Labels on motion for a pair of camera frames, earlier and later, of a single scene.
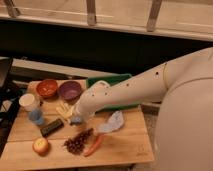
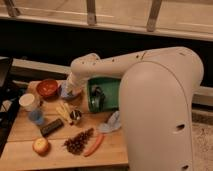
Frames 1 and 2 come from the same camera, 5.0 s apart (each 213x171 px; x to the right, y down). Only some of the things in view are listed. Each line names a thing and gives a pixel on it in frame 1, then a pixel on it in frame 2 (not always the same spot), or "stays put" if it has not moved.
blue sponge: [76, 119] → [65, 92]
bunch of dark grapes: [75, 144] stays put
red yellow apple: [40, 145] stays put
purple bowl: [70, 91] stays put
